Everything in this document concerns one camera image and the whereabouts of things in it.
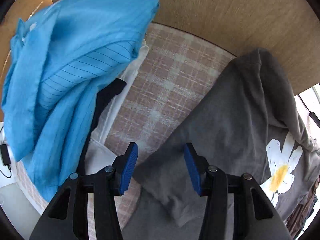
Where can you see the grey daisy print t-shirt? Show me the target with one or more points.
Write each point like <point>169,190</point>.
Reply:
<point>225,120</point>

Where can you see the black power adapter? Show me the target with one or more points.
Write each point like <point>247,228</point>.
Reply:
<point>3,155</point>

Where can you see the pink plaid blanket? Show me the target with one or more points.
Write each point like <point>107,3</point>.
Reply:
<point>170,75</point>

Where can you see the light wooden board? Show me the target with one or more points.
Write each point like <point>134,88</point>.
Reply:
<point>225,17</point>

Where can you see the white window frame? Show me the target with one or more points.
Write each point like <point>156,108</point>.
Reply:
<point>307,100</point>

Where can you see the pine wood panel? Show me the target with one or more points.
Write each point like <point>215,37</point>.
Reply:
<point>27,5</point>

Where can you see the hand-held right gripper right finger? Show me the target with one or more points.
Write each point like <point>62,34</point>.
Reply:
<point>193,170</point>

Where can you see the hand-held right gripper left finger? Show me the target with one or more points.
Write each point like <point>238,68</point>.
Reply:
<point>128,170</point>

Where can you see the dark navy garment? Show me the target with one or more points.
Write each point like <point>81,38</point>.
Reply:
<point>105,97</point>

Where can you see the white garment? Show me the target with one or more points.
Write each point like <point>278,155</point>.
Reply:
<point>130,80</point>

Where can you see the blue striped shirt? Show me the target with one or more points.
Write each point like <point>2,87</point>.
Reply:
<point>62,67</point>

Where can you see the brown garment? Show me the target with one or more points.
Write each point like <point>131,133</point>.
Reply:
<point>302,212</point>

